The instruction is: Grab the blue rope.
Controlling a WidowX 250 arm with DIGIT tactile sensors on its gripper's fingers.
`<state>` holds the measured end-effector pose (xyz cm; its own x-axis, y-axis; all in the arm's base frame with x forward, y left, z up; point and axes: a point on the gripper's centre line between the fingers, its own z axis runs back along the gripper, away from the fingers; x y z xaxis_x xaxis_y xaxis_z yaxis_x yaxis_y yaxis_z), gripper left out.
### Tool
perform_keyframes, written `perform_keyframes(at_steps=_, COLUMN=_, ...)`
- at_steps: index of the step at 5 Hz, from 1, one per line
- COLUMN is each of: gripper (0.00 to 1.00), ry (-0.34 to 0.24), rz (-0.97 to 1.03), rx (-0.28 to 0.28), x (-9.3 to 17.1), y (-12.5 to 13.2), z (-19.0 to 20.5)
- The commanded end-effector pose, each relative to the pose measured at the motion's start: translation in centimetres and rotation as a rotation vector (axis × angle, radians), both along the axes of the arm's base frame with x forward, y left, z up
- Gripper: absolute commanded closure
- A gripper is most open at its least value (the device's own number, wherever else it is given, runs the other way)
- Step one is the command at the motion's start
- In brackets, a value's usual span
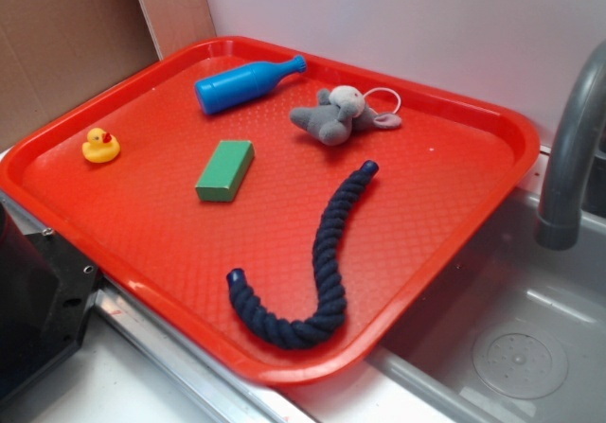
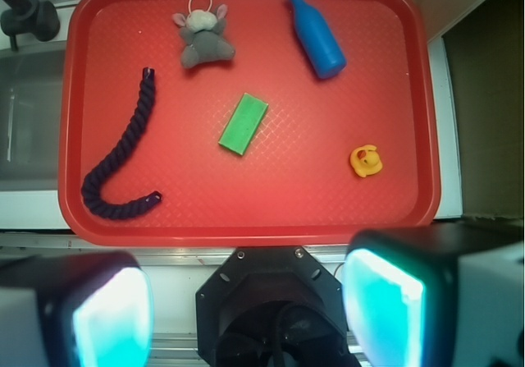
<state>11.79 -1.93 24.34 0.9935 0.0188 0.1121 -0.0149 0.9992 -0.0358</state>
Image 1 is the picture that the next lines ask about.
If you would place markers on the green wooden block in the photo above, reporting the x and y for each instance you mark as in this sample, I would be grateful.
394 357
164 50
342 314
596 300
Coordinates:
225 170

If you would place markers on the grey plush elephant toy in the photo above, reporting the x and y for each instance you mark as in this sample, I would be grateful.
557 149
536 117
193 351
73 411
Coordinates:
342 111

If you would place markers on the blue plastic toy bottle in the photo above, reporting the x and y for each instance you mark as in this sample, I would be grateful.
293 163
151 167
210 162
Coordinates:
244 83

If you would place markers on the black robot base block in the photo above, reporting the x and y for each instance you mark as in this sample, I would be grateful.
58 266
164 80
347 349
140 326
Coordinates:
48 287

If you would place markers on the red plastic tray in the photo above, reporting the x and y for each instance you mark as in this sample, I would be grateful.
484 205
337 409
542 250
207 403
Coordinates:
447 167

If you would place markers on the grey toy sink basin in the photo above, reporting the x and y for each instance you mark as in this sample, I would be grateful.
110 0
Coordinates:
508 332

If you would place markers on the grey sink faucet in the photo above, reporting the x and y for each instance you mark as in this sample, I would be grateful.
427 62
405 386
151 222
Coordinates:
574 180

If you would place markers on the brown cardboard panel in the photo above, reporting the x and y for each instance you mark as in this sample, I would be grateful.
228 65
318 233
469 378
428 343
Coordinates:
56 54

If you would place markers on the yellow rubber duck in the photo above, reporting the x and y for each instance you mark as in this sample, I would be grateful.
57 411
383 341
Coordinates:
100 146

